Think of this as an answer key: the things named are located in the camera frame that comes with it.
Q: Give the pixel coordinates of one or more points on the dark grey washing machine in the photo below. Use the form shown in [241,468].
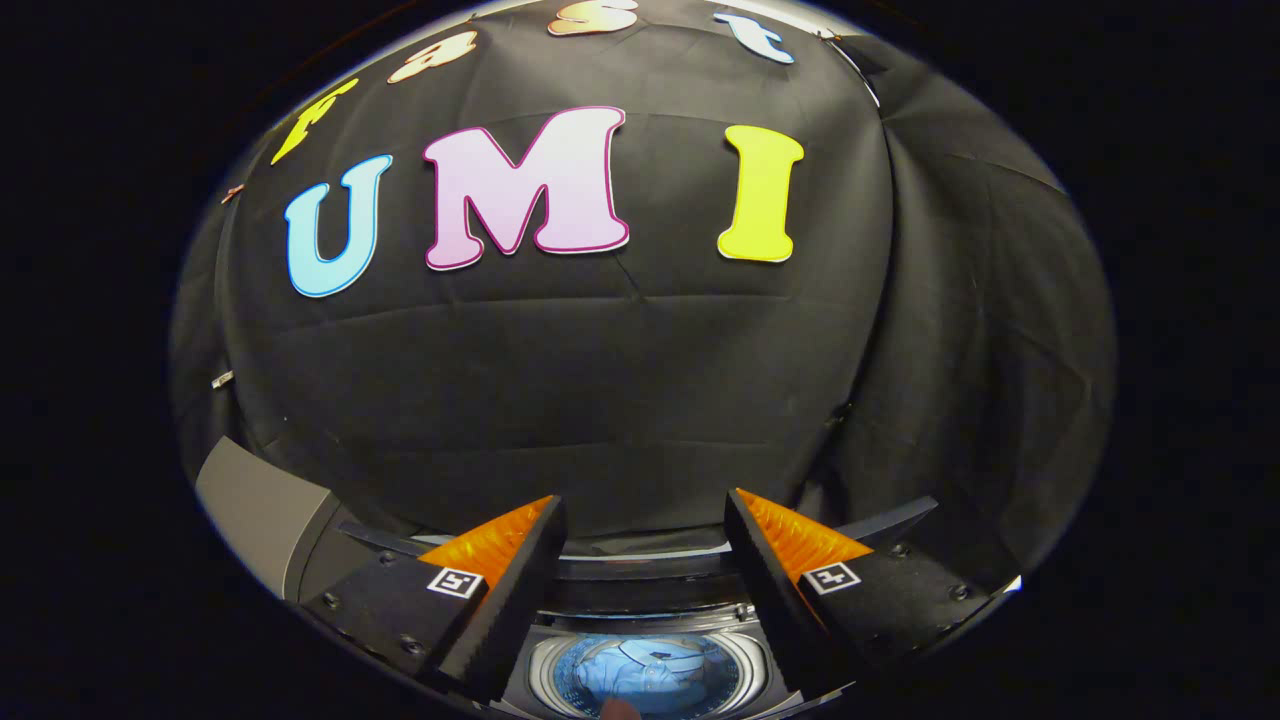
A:
[640,620]

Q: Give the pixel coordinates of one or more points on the light blue polo shirt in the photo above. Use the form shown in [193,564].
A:
[640,675]

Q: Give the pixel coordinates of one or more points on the black backdrop cloth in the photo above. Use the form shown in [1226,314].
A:
[600,400]

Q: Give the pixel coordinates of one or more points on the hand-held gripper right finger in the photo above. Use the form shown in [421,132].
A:
[770,595]

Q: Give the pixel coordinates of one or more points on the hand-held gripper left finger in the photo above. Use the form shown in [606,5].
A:
[520,590]

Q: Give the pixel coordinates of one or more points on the red clip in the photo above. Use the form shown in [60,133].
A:
[232,193]

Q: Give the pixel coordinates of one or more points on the silver clip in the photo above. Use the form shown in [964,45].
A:
[222,380]

